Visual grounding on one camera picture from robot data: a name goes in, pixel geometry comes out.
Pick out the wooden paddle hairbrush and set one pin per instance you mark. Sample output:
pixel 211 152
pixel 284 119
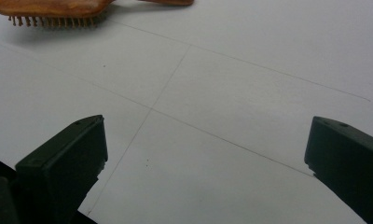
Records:
pixel 51 7

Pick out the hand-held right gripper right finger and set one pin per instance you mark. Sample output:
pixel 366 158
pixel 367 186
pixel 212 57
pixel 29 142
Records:
pixel 349 161

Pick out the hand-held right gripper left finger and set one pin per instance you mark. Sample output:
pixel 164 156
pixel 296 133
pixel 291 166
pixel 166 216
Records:
pixel 63 161

